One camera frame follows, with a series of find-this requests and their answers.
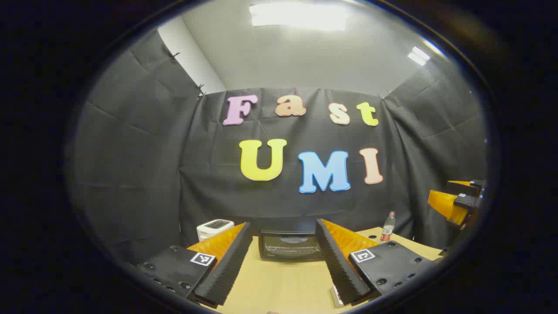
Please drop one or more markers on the large ceiling light panel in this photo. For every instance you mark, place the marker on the large ceiling light panel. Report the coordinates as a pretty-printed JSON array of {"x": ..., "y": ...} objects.
[{"x": 298, "y": 15}]

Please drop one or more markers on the clear red label water bottle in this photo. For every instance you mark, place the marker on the clear red label water bottle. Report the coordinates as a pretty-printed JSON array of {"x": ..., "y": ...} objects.
[{"x": 387, "y": 229}]

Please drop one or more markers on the black backdrop cloth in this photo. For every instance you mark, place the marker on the black backdrop cloth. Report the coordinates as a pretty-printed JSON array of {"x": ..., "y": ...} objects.
[{"x": 144, "y": 165}]

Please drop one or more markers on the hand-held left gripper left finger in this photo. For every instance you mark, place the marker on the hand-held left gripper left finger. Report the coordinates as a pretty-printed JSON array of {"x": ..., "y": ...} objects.
[{"x": 231, "y": 261}]

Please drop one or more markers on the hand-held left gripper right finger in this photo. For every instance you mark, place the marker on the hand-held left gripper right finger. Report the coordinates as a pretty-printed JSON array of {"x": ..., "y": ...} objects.
[{"x": 338, "y": 266}]

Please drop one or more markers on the white toaster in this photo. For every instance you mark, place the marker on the white toaster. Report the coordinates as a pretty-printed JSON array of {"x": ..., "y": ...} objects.
[{"x": 213, "y": 226}]

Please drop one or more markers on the black electric oven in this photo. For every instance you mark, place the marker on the black electric oven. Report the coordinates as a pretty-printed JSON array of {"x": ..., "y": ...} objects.
[{"x": 290, "y": 246}]

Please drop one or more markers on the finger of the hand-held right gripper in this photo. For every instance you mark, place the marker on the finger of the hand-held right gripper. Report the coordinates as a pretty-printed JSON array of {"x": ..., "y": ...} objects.
[
  {"x": 466, "y": 187},
  {"x": 444, "y": 203}
]

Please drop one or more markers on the small ceiling light panel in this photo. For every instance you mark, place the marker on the small ceiling light panel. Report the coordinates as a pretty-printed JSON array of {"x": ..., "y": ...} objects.
[{"x": 418, "y": 56}]

